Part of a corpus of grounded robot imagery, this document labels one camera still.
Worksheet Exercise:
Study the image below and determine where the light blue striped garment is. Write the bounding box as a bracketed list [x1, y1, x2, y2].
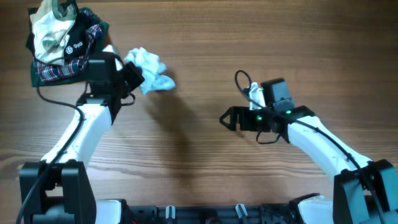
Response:
[124, 47, 176, 95]

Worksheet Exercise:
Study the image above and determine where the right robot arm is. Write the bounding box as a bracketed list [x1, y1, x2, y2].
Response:
[220, 78, 397, 223]

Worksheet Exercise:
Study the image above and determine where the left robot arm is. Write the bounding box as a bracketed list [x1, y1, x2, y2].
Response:
[16, 52, 144, 223]

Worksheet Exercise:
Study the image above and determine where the green folded cloth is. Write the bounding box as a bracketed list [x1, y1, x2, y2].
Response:
[30, 7, 109, 87]

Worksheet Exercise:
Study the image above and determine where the black garment white logo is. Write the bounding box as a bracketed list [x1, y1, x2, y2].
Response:
[30, 0, 94, 65]

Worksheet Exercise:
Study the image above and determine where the red plaid shirt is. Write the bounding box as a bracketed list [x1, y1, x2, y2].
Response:
[33, 7, 103, 82]

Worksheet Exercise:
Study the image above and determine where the cream camouflage garment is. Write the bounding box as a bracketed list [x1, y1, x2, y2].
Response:
[30, 0, 77, 65]

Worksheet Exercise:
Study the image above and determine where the black right camera cable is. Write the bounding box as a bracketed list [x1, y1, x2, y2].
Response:
[234, 70, 386, 224]

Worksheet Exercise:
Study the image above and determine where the black camera cable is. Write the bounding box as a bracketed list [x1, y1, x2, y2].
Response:
[15, 52, 128, 224]
[234, 70, 386, 224]

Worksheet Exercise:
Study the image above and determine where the black left camera cable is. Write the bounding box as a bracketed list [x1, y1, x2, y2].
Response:
[15, 52, 128, 224]

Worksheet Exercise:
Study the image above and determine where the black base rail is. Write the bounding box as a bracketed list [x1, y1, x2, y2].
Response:
[124, 203, 348, 224]

